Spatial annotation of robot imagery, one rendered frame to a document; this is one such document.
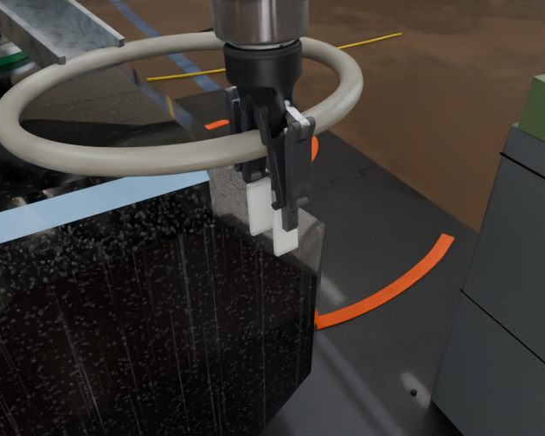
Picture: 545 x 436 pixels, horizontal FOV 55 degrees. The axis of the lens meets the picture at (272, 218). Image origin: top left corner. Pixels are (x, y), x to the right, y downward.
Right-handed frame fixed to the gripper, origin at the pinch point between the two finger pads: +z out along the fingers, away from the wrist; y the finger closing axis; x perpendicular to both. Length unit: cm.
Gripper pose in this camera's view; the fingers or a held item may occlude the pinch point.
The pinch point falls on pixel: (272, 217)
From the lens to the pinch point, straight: 61.1
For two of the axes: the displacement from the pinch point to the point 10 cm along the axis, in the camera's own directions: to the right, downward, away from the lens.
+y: -5.6, -4.3, 7.1
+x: -8.3, 3.4, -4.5
